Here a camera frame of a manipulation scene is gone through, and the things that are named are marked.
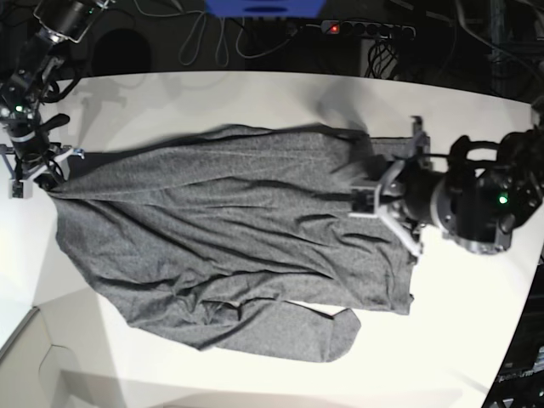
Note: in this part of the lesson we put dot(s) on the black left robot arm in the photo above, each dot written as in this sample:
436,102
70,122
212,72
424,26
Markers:
488,190

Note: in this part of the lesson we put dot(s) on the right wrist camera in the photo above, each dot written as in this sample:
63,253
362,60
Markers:
20,189

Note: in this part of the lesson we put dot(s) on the grey t-shirt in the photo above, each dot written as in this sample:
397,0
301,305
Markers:
239,238

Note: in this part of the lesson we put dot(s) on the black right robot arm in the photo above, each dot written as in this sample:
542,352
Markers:
32,157

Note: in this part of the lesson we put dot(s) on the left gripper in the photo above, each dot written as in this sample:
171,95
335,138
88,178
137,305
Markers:
383,193

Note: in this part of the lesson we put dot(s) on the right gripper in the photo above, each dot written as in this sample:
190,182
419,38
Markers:
47,170

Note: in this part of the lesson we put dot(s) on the blue box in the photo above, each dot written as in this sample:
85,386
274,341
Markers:
265,8

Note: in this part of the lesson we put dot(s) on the white power strip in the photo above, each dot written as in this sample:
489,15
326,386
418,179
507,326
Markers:
368,29

